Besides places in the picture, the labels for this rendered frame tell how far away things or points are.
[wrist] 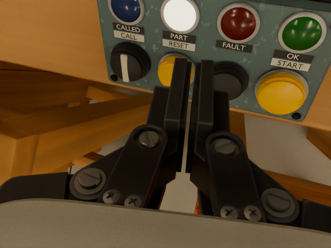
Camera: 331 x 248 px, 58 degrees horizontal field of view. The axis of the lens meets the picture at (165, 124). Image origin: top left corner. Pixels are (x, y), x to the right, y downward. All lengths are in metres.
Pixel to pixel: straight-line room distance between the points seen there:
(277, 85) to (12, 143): 0.30
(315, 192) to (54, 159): 0.35
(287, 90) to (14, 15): 0.24
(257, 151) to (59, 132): 0.85
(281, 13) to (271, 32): 0.01
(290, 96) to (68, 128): 0.36
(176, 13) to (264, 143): 1.00
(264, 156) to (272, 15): 1.01
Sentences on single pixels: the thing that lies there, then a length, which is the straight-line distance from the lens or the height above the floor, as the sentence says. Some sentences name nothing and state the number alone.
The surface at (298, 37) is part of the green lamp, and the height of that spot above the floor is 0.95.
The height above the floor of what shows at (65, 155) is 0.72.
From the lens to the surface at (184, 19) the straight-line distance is 0.19.
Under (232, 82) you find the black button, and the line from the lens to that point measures 0.20.
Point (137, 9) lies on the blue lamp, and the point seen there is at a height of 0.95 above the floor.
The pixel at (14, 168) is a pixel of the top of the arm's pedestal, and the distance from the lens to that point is 0.40.
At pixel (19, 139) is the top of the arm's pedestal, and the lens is 0.39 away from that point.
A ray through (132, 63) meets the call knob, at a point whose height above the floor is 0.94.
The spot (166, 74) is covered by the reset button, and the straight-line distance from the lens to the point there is 0.20.
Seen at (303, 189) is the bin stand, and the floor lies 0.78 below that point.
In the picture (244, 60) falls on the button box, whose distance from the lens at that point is 0.20.
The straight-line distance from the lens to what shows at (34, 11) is 0.30.
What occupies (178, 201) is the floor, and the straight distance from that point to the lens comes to 1.26.
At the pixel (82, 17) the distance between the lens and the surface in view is 0.27.
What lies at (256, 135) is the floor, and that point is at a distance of 1.15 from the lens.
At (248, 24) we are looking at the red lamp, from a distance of 0.18.
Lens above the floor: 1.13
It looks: 74 degrees down
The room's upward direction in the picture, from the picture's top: 121 degrees counter-clockwise
